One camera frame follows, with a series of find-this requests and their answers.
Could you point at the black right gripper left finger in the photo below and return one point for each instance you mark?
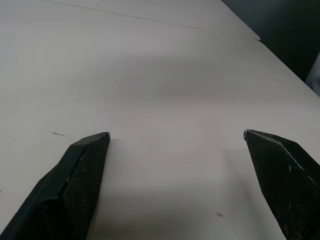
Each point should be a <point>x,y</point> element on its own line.
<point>75,185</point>

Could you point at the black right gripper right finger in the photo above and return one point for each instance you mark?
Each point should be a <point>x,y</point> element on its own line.
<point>285,180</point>

